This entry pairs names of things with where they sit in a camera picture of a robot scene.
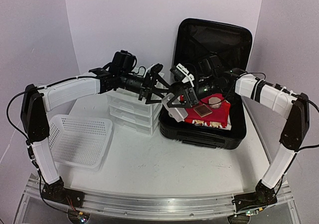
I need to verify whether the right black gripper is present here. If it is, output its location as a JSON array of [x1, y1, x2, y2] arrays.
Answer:
[[167, 76, 219, 108]]

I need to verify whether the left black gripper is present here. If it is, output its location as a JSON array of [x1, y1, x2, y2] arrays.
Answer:
[[119, 71, 173, 104]]

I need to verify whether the black ribbed hard-shell suitcase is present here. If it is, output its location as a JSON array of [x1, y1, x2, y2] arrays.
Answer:
[[159, 18, 253, 150]]

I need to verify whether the translucent pink cylindrical container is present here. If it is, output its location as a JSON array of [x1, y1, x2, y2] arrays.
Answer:
[[161, 98, 188, 122]]

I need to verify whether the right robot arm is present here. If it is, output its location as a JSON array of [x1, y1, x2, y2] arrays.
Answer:
[[159, 63, 315, 212]]

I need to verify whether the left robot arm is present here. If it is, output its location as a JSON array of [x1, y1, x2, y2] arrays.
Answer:
[[20, 50, 170, 207]]

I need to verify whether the square bronze compact case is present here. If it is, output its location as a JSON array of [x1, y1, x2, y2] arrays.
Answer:
[[193, 104, 212, 117]]

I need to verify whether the octagonal beige powder jar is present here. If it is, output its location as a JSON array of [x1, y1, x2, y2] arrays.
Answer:
[[208, 97, 222, 109]]

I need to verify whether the white plastic drawer organizer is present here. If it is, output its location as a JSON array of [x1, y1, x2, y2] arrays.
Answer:
[[106, 89, 161, 136]]

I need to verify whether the magenta folded cloth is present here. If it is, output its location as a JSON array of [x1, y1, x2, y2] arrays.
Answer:
[[185, 93, 231, 124]]

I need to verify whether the red patterned folded garment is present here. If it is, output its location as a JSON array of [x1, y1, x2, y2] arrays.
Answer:
[[184, 93, 232, 130]]

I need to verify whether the white perforated plastic basket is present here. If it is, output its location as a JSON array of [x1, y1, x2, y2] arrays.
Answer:
[[49, 114, 113, 171]]

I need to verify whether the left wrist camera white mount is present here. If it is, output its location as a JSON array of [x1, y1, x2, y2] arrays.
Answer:
[[145, 63, 163, 82]]

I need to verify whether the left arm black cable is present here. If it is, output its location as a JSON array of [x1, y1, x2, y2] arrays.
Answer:
[[6, 88, 50, 145]]

